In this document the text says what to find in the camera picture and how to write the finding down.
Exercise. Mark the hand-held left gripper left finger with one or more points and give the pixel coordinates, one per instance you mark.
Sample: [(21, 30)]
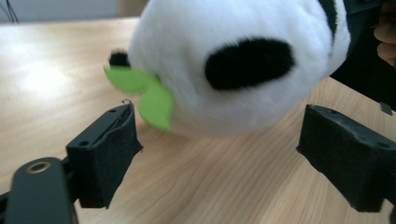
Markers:
[(102, 161)]

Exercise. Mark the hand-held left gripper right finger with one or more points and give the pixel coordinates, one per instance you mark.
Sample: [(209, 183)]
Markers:
[(348, 155)]

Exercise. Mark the panda plush toy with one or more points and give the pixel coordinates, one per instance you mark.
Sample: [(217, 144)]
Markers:
[(236, 62)]

